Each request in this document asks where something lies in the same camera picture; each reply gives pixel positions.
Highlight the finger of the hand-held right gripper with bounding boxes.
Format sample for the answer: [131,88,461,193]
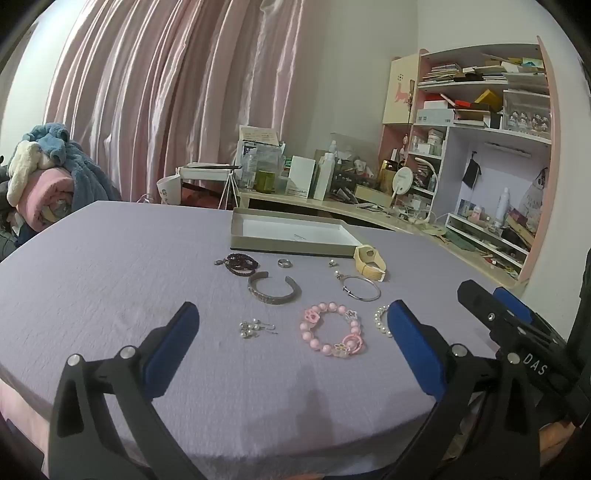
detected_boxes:
[493,287,568,344]
[458,280,573,384]

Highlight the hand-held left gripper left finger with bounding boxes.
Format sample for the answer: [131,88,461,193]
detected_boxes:
[47,302,208,480]

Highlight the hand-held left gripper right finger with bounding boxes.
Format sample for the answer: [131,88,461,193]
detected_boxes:
[387,299,543,480]

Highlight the white pearl bracelet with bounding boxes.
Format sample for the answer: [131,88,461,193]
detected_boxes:
[373,304,393,339]

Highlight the pearl cluster earrings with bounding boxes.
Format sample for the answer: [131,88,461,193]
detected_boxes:
[239,320,279,340]

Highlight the thin silver bangle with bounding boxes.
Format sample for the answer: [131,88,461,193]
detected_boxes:
[341,274,382,302]

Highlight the dark red bead bracelet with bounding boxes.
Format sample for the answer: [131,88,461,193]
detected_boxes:
[214,253,260,278]

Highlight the silver cuff bracelet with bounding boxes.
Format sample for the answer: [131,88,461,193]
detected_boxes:
[247,271,303,307]

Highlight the pink bead bracelet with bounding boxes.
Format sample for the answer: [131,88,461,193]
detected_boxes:
[300,302,368,358]

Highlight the shallow cardboard box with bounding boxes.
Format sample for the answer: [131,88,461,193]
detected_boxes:
[229,207,365,258]

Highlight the white spray bottle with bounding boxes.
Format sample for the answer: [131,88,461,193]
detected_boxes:
[495,187,511,227]

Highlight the black pouch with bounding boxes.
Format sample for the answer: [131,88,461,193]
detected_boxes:
[462,159,482,189]

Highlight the round white mirror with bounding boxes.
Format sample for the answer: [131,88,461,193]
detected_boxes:
[390,166,415,206]

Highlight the white desk lamp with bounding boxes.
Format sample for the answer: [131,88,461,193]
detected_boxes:
[414,157,439,224]

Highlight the white cup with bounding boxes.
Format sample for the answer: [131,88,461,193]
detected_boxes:
[156,174,183,206]

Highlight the gold gift bag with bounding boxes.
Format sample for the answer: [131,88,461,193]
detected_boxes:
[379,161,400,190]

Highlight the beige curved desk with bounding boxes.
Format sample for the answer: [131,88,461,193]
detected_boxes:
[235,189,532,284]

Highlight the pink bookshelf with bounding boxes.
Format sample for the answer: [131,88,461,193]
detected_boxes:
[379,36,561,283]

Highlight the white folding stand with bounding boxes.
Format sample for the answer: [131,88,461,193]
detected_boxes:
[178,162,243,210]

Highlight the clear cosmetics organizer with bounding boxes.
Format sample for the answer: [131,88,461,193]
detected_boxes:
[330,159,370,201]

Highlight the blue plush blanket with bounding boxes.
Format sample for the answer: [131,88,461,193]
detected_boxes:
[23,122,122,217]

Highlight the clear figurine display case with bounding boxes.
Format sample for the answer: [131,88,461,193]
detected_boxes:
[501,89,552,137]

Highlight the pink folded blanket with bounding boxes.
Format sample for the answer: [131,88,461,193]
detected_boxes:
[21,167,75,229]

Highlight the white carton box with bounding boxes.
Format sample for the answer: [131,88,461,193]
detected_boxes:
[285,156,317,199]

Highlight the clear bag with papers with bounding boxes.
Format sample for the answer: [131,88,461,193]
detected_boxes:
[236,124,284,190]

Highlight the cat print cabinet panel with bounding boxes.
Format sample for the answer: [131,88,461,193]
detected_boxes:
[382,54,421,125]

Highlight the cream plush cloth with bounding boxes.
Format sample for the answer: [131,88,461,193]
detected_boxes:
[7,141,47,208]

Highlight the pink curtain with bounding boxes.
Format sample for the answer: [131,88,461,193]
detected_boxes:
[44,0,333,204]

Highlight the cream yellow watch strap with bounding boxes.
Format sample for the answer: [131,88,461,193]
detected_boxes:
[353,244,389,282]

